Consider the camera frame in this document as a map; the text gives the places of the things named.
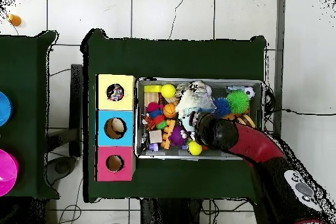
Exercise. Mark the mint green knitted cloth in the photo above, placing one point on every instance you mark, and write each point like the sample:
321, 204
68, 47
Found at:
187, 122

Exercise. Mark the confetti print cloth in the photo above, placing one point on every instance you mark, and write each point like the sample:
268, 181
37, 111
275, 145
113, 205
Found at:
115, 92

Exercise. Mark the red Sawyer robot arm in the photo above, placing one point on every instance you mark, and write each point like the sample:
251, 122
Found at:
252, 142

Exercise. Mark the wooden box with three holes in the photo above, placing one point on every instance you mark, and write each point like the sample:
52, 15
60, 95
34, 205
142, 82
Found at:
126, 129

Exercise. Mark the orange toy basketball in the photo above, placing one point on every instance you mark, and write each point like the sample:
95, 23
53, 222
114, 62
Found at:
169, 110

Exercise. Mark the plain yellow ball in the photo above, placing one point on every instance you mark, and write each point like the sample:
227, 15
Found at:
168, 90

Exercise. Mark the purple spiky monster toy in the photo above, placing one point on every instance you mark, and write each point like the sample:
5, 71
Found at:
177, 136

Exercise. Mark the cream knitted cloth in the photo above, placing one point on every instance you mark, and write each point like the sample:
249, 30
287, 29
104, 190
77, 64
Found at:
193, 101

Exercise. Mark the silver drink can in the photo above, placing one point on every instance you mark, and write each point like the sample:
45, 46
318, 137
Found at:
199, 86

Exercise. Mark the small blue spiky puffer ball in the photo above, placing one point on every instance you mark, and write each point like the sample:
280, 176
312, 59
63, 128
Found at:
221, 107

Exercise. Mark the green spiky puffer ball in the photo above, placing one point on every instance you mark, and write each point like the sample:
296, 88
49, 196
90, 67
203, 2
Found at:
237, 101

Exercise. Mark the dark green side table cloth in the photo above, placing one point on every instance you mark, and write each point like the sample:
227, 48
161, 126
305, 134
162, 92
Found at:
26, 90

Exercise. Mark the blue bowl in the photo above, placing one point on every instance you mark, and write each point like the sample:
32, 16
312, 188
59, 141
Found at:
4, 108

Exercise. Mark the magenta bowl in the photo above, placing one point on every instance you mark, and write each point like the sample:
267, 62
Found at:
6, 171

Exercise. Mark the small orange floor object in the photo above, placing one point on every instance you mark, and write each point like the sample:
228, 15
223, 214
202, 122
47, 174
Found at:
15, 20

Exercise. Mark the black frame beside table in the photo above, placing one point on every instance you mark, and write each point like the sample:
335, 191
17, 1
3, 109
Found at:
76, 90

